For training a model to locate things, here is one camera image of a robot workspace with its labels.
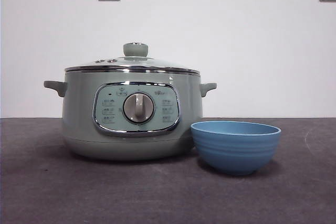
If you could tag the glass lid with green knob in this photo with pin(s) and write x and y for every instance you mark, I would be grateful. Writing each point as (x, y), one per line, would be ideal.
(135, 49)

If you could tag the pale green electric steamer pot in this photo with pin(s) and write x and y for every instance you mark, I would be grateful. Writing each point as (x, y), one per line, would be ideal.
(78, 119)

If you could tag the blue ribbed bowl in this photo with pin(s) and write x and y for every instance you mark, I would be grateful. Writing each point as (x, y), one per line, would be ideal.
(236, 153)

